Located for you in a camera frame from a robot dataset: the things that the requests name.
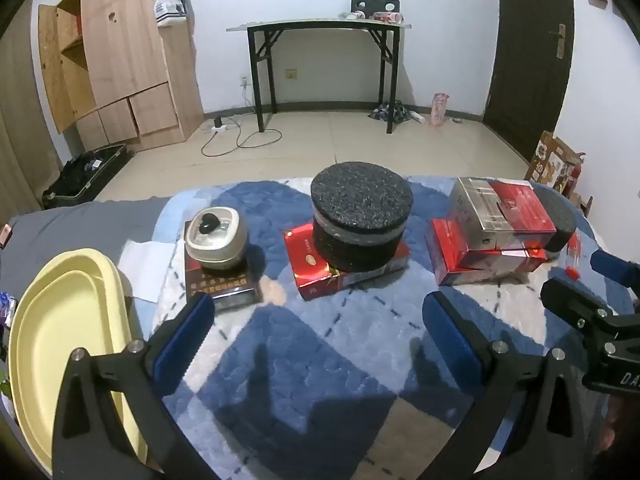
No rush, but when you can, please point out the yellow plastic basin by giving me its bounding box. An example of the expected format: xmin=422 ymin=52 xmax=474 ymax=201
xmin=7 ymin=248 xmax=151 ymax=476

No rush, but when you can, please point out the wooden wardrobe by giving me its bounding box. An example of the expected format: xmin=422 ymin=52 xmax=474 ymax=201
xmin=37 ymin=0 xmax=205 ymax=152

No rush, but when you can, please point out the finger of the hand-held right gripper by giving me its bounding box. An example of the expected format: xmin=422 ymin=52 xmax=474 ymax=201
xmin=540 ymin=277 xmax=621 ymax=346
xmin=591 ymin=249 xmax=640 ymax=288

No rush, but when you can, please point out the black floor cable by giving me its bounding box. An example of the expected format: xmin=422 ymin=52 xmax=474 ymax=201
xmin=201 ymin=127 xmax=283 ymax=157

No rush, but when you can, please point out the blue printed packet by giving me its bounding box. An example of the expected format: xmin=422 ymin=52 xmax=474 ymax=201
xmin=0 ymin=291 xmax=20 ymax=333

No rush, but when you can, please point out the person's right hand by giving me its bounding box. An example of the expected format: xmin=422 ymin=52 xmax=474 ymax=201
xmin=600 ymin=395 xmax=640 ymax=461

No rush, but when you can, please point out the grey bed sheet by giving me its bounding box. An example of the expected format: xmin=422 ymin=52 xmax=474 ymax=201
xmin=0 ymin=195 xmax=176 ymax=301

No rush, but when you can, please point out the black open suitcase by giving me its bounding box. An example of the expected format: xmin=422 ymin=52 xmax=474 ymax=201
xmin=41 ymin=143 xmax=135 ymax=210

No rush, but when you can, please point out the pile of dark clothes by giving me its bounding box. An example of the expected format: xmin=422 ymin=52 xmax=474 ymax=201
xmin=368 ymin=100 xmax=413 ymax=123

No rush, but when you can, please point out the blue white checkered blanket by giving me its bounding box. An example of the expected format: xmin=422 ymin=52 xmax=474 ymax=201
xmin=150 ymin=176 xmax=621 ymax=480

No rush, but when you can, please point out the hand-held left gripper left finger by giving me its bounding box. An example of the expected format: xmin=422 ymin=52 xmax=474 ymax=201
xmin=52 ymin=291 xmax=223 ymax=480

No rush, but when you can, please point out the red and silver carton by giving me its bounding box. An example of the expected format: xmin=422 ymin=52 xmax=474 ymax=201
xmin=447 ymin=177 xmax=557 ymax=251

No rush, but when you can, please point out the printed cardboard box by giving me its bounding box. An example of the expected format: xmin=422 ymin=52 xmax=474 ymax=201
xmin=524 ymin=130 xmax=586 ymax=198

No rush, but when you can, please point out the dark brown door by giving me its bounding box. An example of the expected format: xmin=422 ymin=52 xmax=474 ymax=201
xmin=482 ymin=0 xmax=576 ymax=161

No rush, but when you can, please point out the clear tube with red caps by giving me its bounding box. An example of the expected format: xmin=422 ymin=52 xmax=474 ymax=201
xmin=565 ymin=232 xmax=583 ymax=281

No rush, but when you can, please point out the beige curtain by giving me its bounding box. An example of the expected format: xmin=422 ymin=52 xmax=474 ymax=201
xmin=0 ymin=20 xmax=66 ymax=221

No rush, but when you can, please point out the white cloth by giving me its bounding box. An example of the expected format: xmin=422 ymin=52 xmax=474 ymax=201
xmin=117 ymin=240 xmax=176 ymax=303

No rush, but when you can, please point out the dark brown box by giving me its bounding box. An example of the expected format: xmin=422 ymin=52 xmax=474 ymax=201
xmin=184 ymin=255 xmax=264 ymax=313

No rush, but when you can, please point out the red carton box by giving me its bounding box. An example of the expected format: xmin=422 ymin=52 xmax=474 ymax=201
xmin=283 ymin=223 xmax=412 ymax=302
xmin=431 ymin=219 xmax=548 ymax=287

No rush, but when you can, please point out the white plastic bag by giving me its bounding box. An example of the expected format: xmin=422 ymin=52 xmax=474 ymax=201
xmin=155 ymin=0 xmax=188 ymax=28

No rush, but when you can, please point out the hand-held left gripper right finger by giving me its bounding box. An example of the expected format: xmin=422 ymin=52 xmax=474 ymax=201
xmin=421 ymin=290 xmax=588 ymax=480

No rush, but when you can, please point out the black foam disc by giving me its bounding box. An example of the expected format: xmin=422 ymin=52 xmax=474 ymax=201
xmin=310 ymin=161 xmax=415 ymax=272
xmin=530 ymin=182 xmax=577 ymax=261

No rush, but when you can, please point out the black folding table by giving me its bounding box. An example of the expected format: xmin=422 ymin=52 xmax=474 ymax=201
xmin=226 ymin=17 xmax=413 ymax=135

